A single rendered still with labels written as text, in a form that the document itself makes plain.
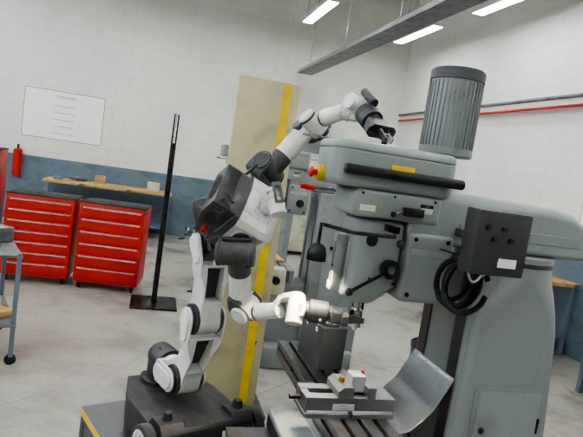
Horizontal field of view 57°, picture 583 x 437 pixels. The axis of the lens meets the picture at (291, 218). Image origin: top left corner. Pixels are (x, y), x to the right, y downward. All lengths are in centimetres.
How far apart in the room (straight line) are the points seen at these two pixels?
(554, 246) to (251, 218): 119
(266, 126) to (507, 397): 226
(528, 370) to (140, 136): 939
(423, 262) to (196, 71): 930
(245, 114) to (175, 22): 757
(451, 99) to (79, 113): 940
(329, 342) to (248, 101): 184
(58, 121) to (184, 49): 272
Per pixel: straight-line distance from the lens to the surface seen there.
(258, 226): 210
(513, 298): 216
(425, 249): 200
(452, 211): 204
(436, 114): 206
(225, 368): 392
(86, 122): 1092
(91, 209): 645
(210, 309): 247
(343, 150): 183
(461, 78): 207
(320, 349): 237
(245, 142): 361
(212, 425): 256
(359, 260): 193
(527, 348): 226
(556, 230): 232
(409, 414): 224
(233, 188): 212
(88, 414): 300
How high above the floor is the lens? 178
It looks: 6 degrees down
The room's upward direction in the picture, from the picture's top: 9 degrees clockwise
